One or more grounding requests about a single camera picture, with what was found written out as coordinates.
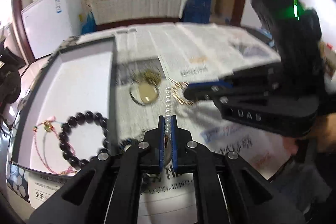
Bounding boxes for gold ring bangles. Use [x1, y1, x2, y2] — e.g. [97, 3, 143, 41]
[171, 81, 198, 106]

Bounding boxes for white chest freezer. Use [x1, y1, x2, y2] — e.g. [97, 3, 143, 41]
[21, 0, 83, 59]

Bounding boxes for newspaper sheets on table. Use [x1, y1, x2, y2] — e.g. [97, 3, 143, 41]
[27, 22, 297, 224]

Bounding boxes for white pearl bracelet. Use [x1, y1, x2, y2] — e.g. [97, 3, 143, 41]
[163, 86, 173, 162]

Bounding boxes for grey cardboard box tray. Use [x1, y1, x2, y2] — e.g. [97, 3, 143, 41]
[8, 37, 117, 173]

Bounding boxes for blue plastic bag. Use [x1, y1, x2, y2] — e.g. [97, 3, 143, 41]
[81, 11, 97, 35]

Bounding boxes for white covered side table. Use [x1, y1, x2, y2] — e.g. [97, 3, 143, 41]
[91, 0, 187, 30]

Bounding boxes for floral black tablecloth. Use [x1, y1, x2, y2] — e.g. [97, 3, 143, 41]
[4, 35, 79, 204]

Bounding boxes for person's right hand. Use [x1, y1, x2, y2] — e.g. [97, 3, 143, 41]
[282, 113, 335, 163]

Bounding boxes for blue plastic crate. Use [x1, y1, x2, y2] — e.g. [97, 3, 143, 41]
[182, 0, 211, 24]

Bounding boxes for black bead bracelet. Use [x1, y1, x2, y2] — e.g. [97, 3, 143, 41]
[58, 110, 109, 170]

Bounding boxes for pink string bracelet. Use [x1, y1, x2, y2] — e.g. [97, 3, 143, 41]
[32, 116, 77, 176]

